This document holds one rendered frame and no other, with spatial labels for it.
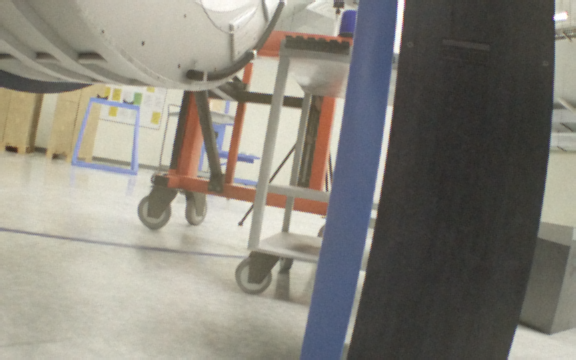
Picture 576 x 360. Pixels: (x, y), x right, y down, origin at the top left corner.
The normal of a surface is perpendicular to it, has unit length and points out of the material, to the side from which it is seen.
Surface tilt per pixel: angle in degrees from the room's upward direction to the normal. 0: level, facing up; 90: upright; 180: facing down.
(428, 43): 90
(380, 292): 90
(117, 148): 90
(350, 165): 90
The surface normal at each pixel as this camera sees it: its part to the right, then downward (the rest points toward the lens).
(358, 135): -0.18, -0.03
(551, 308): -0.89, -0.14
